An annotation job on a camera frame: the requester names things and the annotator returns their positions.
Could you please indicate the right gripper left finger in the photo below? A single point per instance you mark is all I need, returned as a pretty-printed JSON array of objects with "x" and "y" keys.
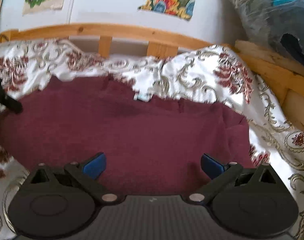
[{"x": 85, "y": 175}]

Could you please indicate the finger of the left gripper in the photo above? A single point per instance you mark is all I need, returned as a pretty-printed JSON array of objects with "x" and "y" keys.
[{"x": 10, "y": 103}]

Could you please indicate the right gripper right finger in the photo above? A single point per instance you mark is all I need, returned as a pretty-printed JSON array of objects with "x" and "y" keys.
[{"x": 221, "y": 175}]

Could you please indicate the maroon long-sleeve top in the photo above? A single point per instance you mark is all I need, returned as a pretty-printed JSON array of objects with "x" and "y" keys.
[{"x": 151, "y": 147}]

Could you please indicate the white floral bedspread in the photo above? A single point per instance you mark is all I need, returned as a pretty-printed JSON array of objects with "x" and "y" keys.
[{"x": 208, "y": 75}]

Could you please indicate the plastic-wrapped blue bedding bag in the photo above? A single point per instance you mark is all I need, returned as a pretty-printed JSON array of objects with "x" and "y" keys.
[{"x": 275, "y": 24}]

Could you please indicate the wooden bed frame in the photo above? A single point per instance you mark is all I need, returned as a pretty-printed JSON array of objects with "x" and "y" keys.
[{"x": 284, "y": 76}]

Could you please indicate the white wall pipe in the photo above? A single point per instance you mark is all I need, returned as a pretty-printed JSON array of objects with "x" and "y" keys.
[{"x": 73, "y": 0}]

